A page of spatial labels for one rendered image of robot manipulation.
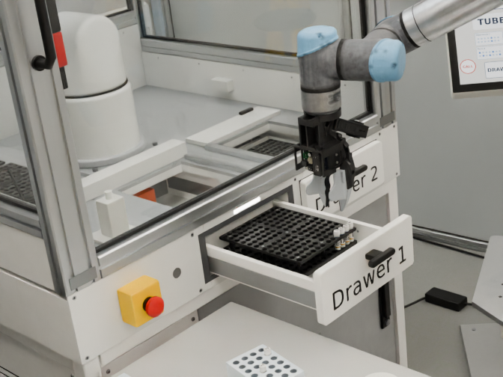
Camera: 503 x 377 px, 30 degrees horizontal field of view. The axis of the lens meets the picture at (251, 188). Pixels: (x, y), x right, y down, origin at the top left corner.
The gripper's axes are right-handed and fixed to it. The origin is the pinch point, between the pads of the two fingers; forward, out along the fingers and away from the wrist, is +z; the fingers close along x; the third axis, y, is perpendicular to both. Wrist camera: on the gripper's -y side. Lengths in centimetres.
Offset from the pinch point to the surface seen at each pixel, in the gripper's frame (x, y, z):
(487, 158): -58, -158, 60
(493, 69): -11, -81, -2
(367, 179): -18.9, -35.0, 13.1
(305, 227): -8.9, 0.0, 8.1
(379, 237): 10.8, 0.7, 4.9
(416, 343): -44, -89, 99
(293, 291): 2.4, 17.2, 11.3
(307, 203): -19.1, -12.8, 10.2
